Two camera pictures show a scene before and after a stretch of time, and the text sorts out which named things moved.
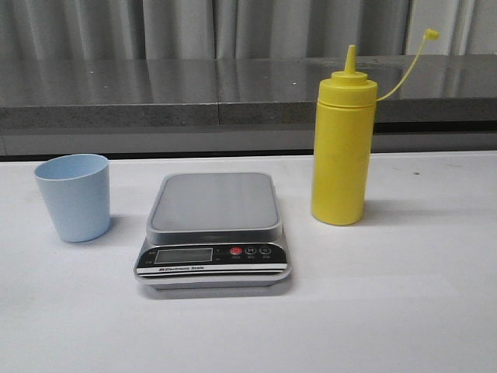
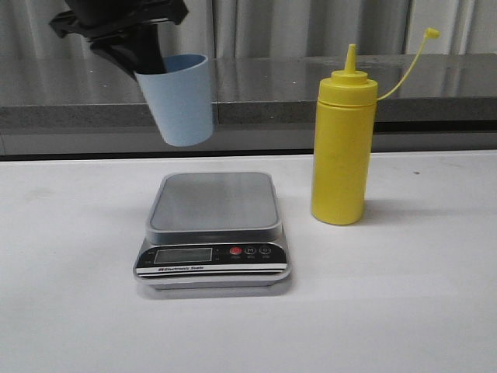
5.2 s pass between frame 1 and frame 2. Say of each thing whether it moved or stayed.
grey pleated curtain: stayed
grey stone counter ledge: stayed
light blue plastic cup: moved
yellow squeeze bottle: stayed
